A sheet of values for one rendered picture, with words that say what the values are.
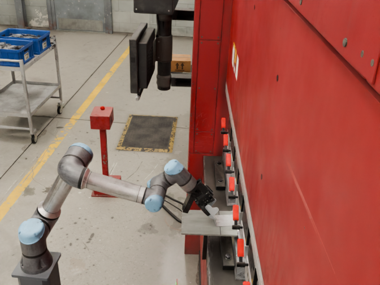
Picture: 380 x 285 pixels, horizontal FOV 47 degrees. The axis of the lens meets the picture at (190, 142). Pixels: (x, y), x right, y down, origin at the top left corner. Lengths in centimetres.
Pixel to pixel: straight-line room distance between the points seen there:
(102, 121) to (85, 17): 576
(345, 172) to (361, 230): 10
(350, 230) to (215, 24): 206
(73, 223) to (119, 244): 47
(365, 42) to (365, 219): 23
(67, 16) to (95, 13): 60
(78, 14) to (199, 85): 676
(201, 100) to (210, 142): 30
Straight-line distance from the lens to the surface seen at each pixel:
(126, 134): 506
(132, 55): 283
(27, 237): 218
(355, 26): 65
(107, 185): 190
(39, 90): 555
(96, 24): 924
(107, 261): 343
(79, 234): 369
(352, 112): 68
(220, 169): 274
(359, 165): 65
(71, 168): 193
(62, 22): 947
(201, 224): 215
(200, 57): 267
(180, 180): 196
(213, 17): 261
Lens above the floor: 235
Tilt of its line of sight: 28 degrees down
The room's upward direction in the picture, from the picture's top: 2 degrees clockwise
